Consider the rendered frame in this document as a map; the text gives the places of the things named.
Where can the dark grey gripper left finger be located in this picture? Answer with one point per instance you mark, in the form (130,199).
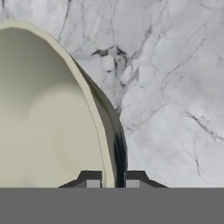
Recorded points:
(87,178)

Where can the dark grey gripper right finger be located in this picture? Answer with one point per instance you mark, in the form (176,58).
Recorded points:
(138,177)

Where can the cream bowl with dark outside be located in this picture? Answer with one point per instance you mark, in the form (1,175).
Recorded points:
(49,116)

